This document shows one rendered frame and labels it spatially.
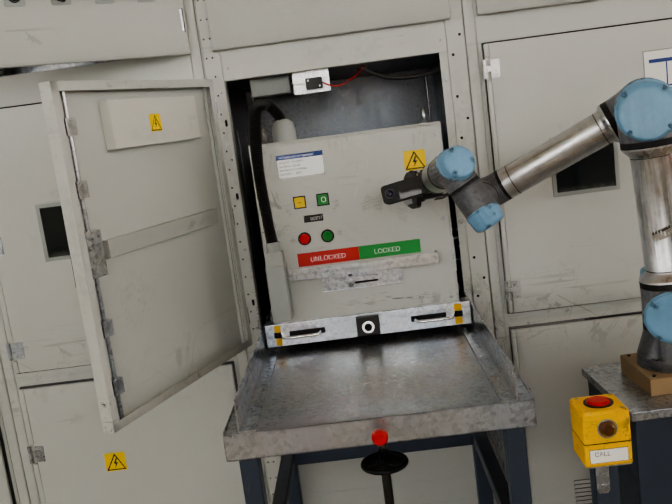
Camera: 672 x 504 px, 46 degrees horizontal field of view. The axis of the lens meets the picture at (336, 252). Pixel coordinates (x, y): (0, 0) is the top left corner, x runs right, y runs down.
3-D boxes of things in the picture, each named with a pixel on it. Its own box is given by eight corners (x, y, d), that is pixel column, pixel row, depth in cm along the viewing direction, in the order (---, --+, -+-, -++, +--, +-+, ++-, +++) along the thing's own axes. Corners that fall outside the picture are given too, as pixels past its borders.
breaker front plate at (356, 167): (459, 307, 209) (439, 123, 201) (275, 330, 211) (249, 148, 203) (458, 306, 210) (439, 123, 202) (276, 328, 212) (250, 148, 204)
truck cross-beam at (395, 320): (472, 323, 209) (469, 300, 208) (267, 348, 211) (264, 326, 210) (469, 318, 214) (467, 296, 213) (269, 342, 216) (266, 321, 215)
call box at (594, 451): (634, 464, 135) (629, 407, 133) (586, 470, 135) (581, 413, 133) (618, 445, 143) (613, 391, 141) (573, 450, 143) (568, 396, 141)
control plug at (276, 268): (292, 321, 200) (282, 252, 197) (273, 323, 200) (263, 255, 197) (294, 313, 207) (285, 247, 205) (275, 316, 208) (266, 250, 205)
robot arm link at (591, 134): (654, 66, 175) (462, 179, 194) (656, 66, 165) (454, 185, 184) (680, 111, 175) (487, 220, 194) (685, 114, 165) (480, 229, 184)
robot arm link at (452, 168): (458, 188, 169) (435, 155, 169) (441, 199, 180) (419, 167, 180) (486, 168, 171) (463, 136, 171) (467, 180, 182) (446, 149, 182)
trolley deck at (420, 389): (537, 425, 158) (534, 397, 157) (226, 462, 160) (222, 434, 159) (480, 334, 225) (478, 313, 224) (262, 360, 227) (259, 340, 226)
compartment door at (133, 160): (90, 432, 173) (24, 85, 161) (234, 343, 230) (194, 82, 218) (115, 433, 170) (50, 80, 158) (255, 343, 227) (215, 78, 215)
